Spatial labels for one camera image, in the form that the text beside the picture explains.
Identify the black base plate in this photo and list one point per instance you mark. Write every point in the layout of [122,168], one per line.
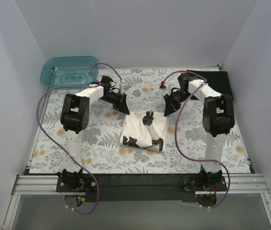
[138,187]

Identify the aluminium frame rail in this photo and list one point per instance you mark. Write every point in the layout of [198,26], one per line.
[35,205]

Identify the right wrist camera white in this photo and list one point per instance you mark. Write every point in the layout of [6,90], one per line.
[164,86]

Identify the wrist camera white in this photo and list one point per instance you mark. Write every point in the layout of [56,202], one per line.
[164,86]
[123,86]

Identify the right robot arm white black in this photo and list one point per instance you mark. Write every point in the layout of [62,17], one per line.
[217,119]

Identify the teal plastic basket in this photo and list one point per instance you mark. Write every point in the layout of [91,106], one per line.
[66,71]

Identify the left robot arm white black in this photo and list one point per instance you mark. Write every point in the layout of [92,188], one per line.
[75,111]

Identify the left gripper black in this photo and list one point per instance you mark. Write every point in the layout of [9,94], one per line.
[120,102]

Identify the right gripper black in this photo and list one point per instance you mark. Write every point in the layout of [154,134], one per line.
[170,103]

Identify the folded black t shirt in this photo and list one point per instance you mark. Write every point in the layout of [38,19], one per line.
[218,80]

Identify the floral table mat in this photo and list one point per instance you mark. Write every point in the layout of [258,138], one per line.
[101,150]

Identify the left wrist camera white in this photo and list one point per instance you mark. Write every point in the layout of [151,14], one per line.
[123,86]

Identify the white t shirt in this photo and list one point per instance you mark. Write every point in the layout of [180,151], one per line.
[144,130]

